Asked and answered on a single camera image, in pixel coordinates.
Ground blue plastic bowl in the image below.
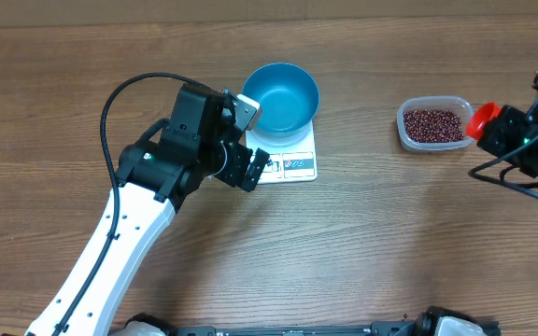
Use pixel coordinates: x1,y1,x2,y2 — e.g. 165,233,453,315
242,63,320,136

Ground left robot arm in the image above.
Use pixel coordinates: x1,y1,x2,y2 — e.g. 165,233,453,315
26,83,269,336

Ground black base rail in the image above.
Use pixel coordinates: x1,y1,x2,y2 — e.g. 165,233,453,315
109,306,502,336

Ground white digital kitchen scale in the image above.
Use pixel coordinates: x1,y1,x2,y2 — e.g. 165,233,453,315
246,122,319,185

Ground clear plastic container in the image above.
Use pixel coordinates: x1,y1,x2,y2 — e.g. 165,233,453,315
396,96,474,152

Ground red measuring scoop blue handle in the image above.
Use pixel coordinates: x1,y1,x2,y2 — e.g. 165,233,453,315
466,102,502,141

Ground red adzuki beans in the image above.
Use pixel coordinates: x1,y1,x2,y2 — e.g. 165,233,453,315
403,109,464,144

